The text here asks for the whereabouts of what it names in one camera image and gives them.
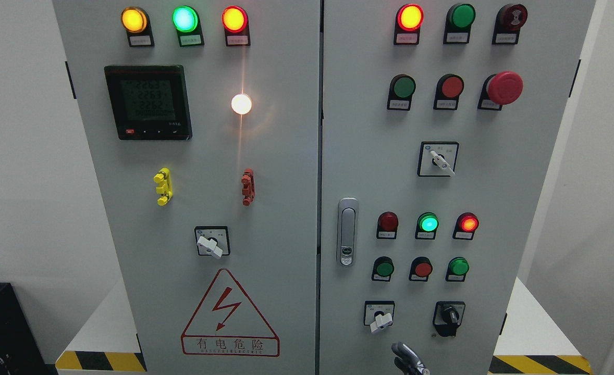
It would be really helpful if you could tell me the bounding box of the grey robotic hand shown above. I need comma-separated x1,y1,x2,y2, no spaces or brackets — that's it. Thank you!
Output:
392,342,431,375

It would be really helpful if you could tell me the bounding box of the green start button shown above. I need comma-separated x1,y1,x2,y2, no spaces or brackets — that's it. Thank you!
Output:
371,256,395,282

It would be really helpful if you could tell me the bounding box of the lower red push button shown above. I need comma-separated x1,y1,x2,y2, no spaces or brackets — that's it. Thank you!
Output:
409,256,433,282

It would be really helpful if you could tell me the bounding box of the red push button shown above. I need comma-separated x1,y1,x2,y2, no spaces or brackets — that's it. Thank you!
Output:
433,74,464,110
409,256,433,282

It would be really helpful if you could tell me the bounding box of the lower right green push button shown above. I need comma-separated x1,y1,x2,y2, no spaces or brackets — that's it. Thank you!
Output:
445,257,471,282

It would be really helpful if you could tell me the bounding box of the green push button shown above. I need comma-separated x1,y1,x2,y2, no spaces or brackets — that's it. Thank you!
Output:
387,74,416,111
445,257,471,282

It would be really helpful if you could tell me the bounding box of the upper green push button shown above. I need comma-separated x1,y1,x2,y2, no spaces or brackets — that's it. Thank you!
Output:
387,74,416,111

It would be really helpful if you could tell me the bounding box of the upper red push button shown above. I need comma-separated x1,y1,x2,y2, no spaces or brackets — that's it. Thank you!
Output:
433,74,464,110

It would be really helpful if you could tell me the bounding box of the red emergency stop mushroom button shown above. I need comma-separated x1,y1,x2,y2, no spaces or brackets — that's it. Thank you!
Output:
477,71,523,111

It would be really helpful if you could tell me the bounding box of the white base with hazard stripes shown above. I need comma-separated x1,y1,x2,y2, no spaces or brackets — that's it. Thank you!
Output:
55,280,592,374

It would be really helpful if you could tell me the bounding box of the lower middle green indicator lamp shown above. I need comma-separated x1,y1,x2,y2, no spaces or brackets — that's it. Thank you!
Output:
414,212,439,240

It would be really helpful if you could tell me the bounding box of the green indicator lamp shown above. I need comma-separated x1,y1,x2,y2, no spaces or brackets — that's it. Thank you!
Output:
172,5,204,47
443,3,476,45
414,212,439,240

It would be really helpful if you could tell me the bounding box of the lower left red indicator lamp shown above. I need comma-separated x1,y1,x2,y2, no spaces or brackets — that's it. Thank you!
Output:
376,211,399,240

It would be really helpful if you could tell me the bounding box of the red indicator lamp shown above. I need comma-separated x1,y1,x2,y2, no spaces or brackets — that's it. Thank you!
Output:
222,5,251,46
394,3,424,45
376,211,399,240
452,212,480,241

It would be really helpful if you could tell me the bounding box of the lower right red indicator lamp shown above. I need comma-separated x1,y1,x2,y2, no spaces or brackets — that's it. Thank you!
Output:
452,212,480,241

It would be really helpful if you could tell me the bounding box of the red electrical hazard warning sticker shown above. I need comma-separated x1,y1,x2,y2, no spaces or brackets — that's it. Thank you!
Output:
181,268,280,357

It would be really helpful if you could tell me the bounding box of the red terminal connector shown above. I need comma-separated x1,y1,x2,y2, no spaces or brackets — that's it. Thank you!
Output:
241,168,255,207

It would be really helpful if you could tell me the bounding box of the grey right cabinet door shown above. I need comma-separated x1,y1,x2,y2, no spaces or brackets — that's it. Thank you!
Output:
320,1,595,374

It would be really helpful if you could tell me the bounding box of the grey cabinet door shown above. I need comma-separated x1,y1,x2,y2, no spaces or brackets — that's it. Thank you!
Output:
320,1,595,374
54,1,321,374

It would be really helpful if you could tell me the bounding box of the yellow terminal connector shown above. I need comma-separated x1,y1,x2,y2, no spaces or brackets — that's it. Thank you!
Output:
154,168,173,206

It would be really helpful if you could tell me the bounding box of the white glowing indicator lamp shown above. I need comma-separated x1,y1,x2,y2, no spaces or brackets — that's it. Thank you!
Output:
231,93,253,116

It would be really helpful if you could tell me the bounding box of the grey left cabinet door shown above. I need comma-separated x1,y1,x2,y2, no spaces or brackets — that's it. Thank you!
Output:
54,1,321,374

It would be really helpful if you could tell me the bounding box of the red indicator lamp top right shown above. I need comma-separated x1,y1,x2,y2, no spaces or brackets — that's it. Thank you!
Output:
394,3,424,45

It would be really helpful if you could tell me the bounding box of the green indicator lamp top right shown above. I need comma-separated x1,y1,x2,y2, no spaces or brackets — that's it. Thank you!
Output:
443,3,476,45

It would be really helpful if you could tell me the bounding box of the dark red buzzer alarm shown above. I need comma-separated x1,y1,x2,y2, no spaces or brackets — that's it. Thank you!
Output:
492,3,528,45

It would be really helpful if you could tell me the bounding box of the black digital power meter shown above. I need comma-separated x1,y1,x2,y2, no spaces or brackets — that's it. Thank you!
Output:
104,65,192,141

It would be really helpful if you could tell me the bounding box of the red indicator lamp top left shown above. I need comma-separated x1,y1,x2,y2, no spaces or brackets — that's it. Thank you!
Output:
222,5,251,46

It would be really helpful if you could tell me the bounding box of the black box lower left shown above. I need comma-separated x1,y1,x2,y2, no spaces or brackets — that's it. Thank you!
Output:
0,283,49,374

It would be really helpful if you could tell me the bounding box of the green indicator lamp top left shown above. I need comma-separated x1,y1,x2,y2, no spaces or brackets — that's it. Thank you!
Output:
172,5,204,47

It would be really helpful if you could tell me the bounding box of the yellow indicator lamp top left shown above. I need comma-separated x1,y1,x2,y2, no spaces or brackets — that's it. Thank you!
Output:
120,6,154,47

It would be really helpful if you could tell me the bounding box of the lower white rotary selector switch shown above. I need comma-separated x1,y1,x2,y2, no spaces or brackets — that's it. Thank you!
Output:
363,301,395,334

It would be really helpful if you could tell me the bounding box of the black key selector switch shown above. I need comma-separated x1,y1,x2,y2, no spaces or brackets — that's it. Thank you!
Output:
432,301,466,337

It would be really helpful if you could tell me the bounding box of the silver cabinet door handle lock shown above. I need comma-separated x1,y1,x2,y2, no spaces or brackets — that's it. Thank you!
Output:
336,197,359,267

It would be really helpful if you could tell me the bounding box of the upper right rotary selector switch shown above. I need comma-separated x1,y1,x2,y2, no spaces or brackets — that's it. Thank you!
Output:
417,142,459,177

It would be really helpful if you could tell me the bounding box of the left door rotary selector switch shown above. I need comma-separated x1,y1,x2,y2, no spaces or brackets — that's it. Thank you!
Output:
193,226,230,259

